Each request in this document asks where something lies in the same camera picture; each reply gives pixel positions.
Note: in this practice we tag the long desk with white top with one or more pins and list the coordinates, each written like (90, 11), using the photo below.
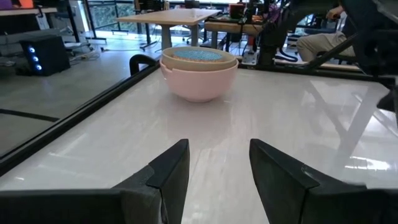
(28, 11)

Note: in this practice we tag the person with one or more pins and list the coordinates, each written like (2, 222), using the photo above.
(320, 43)

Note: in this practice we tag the black computer tower blue lights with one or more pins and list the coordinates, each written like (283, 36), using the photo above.
(46, 56)

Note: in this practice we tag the beige plastic bowl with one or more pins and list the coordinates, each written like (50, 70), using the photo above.
(199, 64)

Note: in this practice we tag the large light wooden table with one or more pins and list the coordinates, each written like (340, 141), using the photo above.
(171, 17)

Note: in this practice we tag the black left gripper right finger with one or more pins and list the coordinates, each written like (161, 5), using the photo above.
(286, 193)

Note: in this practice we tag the black diagonal frame brace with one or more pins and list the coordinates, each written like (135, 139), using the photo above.
(332, 53)

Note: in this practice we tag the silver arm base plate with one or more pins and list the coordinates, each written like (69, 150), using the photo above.
(250, 58)

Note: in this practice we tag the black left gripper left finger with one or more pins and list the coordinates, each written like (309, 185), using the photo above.
(161, 193)

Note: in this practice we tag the small wooden work table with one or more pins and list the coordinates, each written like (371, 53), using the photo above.
(233, 28)

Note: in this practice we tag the red box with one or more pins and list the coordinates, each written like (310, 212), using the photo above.
(237, 11)

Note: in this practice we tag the pink plastic bowl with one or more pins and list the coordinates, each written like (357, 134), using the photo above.
(199, 84)

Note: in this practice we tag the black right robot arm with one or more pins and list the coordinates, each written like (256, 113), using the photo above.
(373, 46)

